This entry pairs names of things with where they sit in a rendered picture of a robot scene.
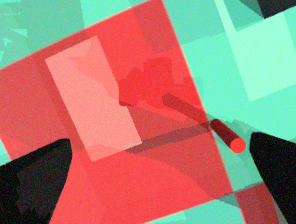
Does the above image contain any red peg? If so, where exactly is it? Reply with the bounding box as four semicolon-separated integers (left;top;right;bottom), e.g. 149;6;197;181
210;119;246;153

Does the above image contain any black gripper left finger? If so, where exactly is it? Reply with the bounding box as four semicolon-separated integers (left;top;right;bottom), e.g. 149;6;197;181
0;139;73;224

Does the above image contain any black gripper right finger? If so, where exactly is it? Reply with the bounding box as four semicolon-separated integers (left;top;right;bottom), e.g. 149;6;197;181
249;131;296;224

